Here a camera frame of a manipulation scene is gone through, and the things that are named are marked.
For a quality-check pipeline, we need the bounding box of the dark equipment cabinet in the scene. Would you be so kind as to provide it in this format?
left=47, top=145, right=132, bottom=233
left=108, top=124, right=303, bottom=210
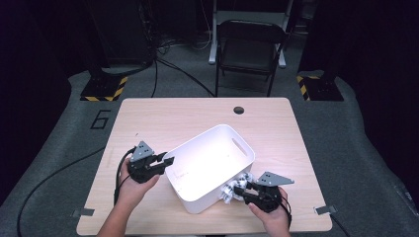
left=85, top=0, right=156, bottom=67

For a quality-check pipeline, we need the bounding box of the black folding chair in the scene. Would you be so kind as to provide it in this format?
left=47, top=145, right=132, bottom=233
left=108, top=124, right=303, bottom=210
left=215, top=19, right=288, bottom=98
left=208, top=0, right=294, bottom=69

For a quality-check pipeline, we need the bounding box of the tangle of floor cables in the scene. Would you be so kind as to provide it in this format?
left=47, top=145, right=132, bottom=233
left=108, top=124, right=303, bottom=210
left=154, top=31, right=211, bottom=55

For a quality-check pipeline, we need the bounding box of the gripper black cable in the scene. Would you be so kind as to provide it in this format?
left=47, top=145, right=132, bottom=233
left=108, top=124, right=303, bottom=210
left=113, top=146, right=136, bottom=206
left=280, top=196, right=293, bottom=230

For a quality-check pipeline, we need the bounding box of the black yellow-striped stand base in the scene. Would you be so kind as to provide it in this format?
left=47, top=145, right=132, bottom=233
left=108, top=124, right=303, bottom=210
left=295, top=73, right=345, bottom=102
left=79, top=67, right=128, bottom=103

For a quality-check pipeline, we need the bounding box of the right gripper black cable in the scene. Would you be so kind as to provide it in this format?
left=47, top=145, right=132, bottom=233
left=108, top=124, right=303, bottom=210
left=280, top=196, right=293, bottom=230

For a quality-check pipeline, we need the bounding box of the white patterned cloth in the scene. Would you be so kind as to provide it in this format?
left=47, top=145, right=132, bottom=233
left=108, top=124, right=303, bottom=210
left=219, top=171, right=255, bottom=204

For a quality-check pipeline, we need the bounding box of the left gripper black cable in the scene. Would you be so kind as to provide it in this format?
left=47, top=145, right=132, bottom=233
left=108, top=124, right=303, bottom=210
left=113, top=146, right=136, bottom=206

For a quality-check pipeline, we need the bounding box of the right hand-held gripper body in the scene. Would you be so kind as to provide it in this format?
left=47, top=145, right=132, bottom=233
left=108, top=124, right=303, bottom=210
left=245, top=171, right=295, bottom=213

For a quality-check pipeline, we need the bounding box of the short black cable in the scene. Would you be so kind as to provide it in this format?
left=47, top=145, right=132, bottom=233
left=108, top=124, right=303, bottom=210
left=329, top=212, right=352, bottom=237

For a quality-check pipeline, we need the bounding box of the person's right hand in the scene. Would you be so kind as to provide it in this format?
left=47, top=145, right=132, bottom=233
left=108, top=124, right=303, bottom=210
left=247, top=187, right=293, bottom=236

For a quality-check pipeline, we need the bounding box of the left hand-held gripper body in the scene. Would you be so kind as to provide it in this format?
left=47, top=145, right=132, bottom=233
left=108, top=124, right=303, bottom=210
left=126, top=140, right=166, bottom=185

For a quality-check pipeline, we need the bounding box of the white plastic bin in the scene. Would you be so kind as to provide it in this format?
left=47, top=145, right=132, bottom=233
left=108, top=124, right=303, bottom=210
left=163, top=123, right=256, bottom=215

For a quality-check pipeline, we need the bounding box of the person's left hand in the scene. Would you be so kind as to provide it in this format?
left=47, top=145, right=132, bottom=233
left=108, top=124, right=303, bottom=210
left=115, top=159, right=161, bottom=213

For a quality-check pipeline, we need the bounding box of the grey tape piece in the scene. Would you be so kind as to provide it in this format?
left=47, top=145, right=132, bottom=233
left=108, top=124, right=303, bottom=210
left=71, top=207, right=96, bottom=218
left=313, top=204, right=338, bottom=216

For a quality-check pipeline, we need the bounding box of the long black floor cable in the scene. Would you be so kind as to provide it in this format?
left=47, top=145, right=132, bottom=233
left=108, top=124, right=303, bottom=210
left=17, top=146, right=107, bottom=237

